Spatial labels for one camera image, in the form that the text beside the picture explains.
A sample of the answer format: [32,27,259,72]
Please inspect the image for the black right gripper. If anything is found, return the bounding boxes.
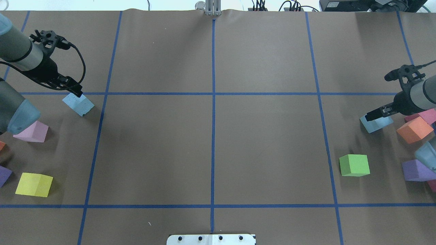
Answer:
[365,92,418,121]

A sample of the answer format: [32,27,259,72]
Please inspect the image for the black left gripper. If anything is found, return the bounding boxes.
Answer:
[32,56,83,98]

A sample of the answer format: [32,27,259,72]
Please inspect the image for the light blue foam block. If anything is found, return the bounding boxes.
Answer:
[360,116,393,133]
[62,93,95,117]

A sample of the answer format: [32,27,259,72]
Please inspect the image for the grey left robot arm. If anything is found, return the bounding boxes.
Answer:
[0,15,86,135]

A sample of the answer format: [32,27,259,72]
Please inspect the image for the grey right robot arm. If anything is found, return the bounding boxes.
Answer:
[364,76,436,172]

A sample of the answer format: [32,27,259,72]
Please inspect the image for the orange foam block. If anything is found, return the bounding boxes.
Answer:
[396,117,433,144]
[0,141,6,151]

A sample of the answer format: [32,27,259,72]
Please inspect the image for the green foam block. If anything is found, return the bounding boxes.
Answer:
[339,154,370,177]

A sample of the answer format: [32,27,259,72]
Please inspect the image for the pink foam block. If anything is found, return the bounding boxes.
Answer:
[13,121,49,143]

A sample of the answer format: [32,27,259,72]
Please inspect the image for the purple foam block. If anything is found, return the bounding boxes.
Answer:
[0,166,13,187]
[402,160,436,182]

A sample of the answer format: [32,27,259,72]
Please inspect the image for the small magenta foam block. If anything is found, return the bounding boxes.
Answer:
[427,180,436,193]

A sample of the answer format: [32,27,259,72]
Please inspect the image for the yellow foam block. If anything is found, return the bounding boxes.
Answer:
[15,173,53,197]

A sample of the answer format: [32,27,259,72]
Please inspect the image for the black monitor base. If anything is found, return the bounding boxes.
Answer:
[319,0,427,13]

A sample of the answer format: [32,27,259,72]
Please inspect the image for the black left camera cable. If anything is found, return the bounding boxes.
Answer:
[0,43,86,91]

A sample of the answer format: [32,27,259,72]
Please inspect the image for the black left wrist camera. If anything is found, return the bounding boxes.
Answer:
[29,30,72,57]

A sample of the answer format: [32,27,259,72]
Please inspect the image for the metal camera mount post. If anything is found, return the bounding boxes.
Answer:
[194,0,222,16]

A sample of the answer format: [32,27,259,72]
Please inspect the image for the black background cables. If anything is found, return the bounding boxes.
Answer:
[248,0,319,12]

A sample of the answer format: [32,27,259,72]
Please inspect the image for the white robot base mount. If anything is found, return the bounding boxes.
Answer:
[166,234,257,245]

